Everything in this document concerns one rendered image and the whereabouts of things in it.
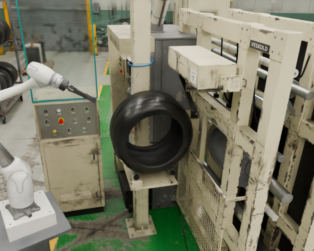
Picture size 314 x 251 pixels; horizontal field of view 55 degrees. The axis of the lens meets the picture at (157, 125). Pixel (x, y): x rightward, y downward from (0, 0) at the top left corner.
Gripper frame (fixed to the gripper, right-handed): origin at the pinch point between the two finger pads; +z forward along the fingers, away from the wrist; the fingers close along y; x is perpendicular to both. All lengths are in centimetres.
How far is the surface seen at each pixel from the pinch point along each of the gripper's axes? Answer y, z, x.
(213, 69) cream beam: 28, 54, 50
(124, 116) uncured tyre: -5.5, 25.0, -0.9
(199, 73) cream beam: 28, 47, 43
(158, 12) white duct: -71, 16, 87
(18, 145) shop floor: -270, -62, -131
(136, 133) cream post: -48, 46, -12
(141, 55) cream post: -30, 18, 43
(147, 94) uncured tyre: -14.8, 33.1, 19.6
